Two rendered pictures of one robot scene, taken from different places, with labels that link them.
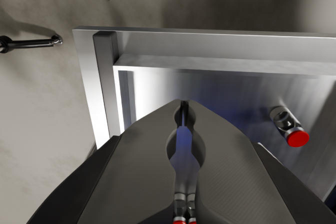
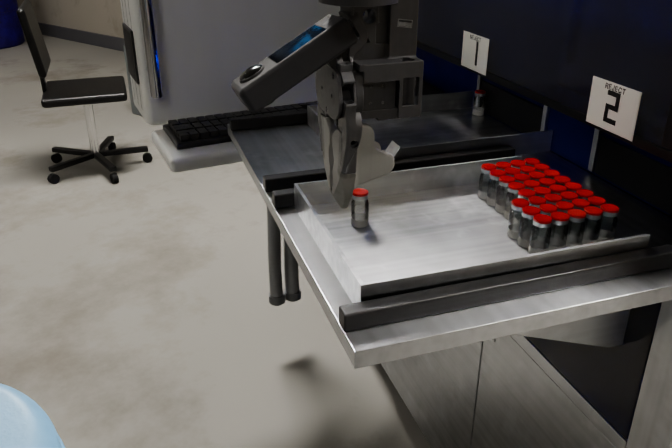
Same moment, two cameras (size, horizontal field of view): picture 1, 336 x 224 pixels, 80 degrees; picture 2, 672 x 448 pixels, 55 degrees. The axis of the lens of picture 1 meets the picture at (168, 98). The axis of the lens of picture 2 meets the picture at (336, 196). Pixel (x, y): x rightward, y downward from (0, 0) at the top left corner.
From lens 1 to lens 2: 58 cm
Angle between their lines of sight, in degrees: 62
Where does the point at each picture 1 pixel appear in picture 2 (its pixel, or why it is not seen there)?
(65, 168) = not seen: outside the picture
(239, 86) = (348, 248)
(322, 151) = (379, 196)
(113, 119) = (434, 292)
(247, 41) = (307, 256)
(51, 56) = not seen: outside the picture
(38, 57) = not seen: outside the picture
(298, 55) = (305, 234)
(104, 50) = (355, 307)
